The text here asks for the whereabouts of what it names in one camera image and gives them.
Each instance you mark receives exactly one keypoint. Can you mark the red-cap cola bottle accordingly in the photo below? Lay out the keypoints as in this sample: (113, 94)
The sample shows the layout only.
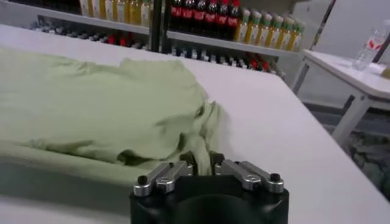
(176, 12)
(199, 15)
(221, 19)
(187, 13)
(233, 20)
(210, 17)

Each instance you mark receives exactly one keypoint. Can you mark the light green shirt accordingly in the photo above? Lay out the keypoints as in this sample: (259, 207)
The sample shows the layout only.
(106, 106)

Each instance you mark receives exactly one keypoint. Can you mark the grey-green cloth pile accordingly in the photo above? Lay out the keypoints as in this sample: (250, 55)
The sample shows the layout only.
(371, 161)

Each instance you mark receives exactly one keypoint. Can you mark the white drink display cabinet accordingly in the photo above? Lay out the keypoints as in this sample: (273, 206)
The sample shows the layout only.
(76, 19)
(228, 44)

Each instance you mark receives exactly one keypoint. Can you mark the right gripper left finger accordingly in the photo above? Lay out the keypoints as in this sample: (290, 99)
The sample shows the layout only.
(164, 178)

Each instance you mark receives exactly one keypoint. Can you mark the yellow juice bottle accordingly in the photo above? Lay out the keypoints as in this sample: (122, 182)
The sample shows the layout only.
(253, 33)
(97, 8)
(286, 39)
(264, 35)
(297, 41)
(109, 9)
(134, 12)
(275, 38)
(146, 13)
(242, 30)
(122, 10)
(84, 7)

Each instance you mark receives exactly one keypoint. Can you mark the small white side table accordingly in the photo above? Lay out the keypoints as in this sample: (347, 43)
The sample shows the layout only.
(350, 76)

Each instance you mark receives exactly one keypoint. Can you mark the clear water bottle red label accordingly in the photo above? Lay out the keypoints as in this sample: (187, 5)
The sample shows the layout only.
(370, 45)

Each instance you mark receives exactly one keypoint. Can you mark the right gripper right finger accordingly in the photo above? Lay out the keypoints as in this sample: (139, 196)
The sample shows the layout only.
(250, 175)

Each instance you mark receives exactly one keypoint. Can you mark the glass cabinet door black frame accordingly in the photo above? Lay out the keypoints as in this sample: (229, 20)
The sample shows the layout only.
(323, 24)

